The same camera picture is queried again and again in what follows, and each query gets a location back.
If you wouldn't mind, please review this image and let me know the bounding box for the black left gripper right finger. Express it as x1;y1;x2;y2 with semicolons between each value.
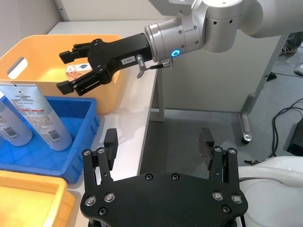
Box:
198;127;239;190

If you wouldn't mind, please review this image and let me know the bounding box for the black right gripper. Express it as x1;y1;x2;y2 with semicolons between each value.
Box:
56;33;152;96

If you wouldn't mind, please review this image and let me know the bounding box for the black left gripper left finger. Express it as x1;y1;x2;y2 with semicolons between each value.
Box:
81;128;119;190

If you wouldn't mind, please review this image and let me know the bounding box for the small printed carton box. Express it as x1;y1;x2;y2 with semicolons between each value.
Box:
64;62;94;82

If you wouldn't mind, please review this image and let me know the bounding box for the large yellow plastic bin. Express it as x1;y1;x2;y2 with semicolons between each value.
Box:
0;35;128;116

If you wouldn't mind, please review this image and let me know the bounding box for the blue plastic tray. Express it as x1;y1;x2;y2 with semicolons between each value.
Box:
0;95;102;184

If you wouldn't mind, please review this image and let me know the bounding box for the white tube with printed label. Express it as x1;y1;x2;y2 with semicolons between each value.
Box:
0;83;73;152
0;90;34;148

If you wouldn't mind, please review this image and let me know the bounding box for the white panel on grey stand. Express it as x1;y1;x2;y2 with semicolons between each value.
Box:
149;33;294;144

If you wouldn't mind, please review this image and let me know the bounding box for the black box on floor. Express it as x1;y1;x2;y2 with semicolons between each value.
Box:
283;117;303;157

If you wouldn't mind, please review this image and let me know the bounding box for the shallow yellow plastic bin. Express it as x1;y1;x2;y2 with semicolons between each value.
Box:
0;170;77;227

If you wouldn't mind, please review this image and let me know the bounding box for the thin dark cable silver plug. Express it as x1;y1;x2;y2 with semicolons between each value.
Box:
136;53;175;79

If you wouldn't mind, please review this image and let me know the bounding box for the black floor cable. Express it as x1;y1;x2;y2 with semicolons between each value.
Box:
271;97;303;157

